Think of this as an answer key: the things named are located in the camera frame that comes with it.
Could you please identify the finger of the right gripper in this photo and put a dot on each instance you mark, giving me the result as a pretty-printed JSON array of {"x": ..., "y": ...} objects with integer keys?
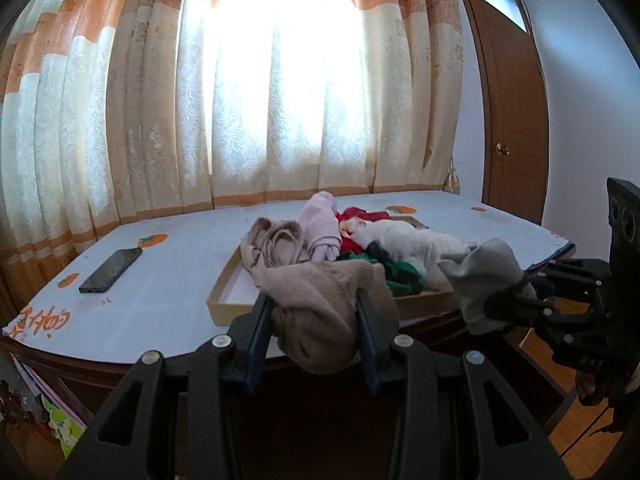
[{"x": 517, "y": 305}]

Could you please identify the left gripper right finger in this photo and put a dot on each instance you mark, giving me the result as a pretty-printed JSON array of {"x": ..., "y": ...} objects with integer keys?
[{"x": 375, "y": 334}]

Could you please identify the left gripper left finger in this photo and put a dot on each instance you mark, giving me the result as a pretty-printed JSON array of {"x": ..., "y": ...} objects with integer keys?
[{"x": 251, "y": 333}]

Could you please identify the grey white sock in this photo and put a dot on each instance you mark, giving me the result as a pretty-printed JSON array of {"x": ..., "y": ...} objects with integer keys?
[{"x": 477, "y": 274}]

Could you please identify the green underwear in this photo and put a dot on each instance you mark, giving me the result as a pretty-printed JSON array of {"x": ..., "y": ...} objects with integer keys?
[{"x": 401, "y": 277}]

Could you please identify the tan balled sock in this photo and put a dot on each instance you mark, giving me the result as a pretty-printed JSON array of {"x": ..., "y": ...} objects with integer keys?
[{"x": 314, "y": 314}]

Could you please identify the bright red underwear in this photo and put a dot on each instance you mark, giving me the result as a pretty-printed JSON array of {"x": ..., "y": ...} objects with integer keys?
[{"x": 347, "y": 243}]

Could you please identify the white quilted dotted garment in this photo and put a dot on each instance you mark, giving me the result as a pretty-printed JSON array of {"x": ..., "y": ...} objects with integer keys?
[{"x": 422, "y": 248}]

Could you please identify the light pink underwear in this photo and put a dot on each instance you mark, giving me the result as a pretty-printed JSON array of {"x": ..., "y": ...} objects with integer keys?
[{"x": 321, "y": 230}]

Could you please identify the beige pink dotted underwear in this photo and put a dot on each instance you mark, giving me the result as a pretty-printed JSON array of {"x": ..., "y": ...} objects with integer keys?
[{"x": 270, "y": 244}]

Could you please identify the dark red underwear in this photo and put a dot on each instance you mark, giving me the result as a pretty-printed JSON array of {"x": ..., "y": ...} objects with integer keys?
[{"x": 355, "y": 212}]

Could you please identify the shallow cardboard box tray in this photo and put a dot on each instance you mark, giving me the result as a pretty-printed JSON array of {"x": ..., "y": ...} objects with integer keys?
[{"x": 324, "y": 288}]

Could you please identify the black smartphone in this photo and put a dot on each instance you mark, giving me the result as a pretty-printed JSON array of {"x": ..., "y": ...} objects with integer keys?
[{"x": 105, "y": 276}]

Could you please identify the brass door knob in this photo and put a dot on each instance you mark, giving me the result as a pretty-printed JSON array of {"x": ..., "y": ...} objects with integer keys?
[{"x": 502, "y": 149}]

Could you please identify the brown wooden door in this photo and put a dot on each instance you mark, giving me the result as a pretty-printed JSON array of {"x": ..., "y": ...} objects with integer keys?
[{"x": 515, "y": 113}]

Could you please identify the pink striped hanging cloth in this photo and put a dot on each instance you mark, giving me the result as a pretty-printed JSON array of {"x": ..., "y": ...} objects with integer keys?
[{"x": 57, "y": 420}]

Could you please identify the orange cream patterned curtain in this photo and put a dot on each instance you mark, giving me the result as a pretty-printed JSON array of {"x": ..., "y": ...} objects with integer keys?
[{"x": 117, "y": 111}]

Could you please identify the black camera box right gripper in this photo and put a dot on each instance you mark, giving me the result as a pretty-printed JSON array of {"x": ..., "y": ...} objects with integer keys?
[{"x": 623, "y": 218}]

